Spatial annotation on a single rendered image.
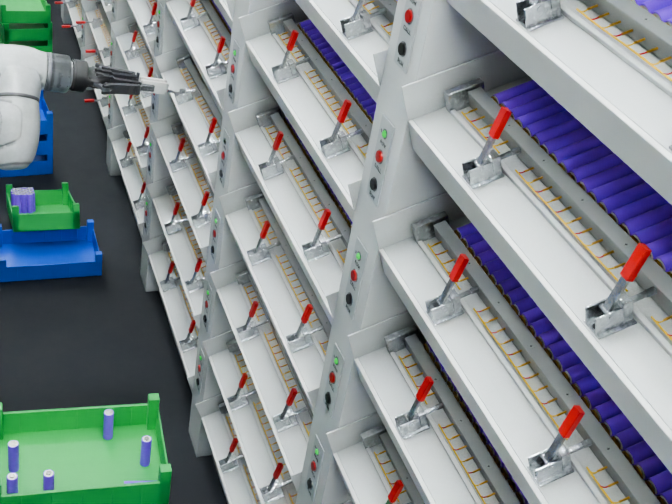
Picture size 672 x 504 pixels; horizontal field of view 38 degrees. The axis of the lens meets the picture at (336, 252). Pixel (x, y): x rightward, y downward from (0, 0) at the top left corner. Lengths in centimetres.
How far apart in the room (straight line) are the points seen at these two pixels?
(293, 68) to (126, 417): 73
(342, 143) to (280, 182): 32
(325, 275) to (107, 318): 145
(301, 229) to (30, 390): 123
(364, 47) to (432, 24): 24
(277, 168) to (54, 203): 171
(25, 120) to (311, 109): 89
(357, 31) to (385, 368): 49
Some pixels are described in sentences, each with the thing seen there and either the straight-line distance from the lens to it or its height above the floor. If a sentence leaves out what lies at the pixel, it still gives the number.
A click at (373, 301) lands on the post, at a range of 140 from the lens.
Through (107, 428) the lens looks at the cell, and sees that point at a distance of 189.
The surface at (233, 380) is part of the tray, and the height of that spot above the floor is 35.
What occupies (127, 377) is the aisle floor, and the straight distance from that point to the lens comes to 277.
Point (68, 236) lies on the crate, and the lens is 327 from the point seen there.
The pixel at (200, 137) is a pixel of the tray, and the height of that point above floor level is 74.
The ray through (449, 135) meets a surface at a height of 133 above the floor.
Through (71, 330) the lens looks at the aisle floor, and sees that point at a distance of 292.
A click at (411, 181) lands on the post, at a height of 123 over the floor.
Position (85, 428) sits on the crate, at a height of 48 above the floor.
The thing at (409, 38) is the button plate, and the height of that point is 142.
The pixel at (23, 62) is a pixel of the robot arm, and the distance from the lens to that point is 239.
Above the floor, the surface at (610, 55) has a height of 154.
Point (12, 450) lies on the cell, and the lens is 183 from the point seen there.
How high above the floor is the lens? 185
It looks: 33 degrees down
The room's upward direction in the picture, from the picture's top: 11 degrees clockwise
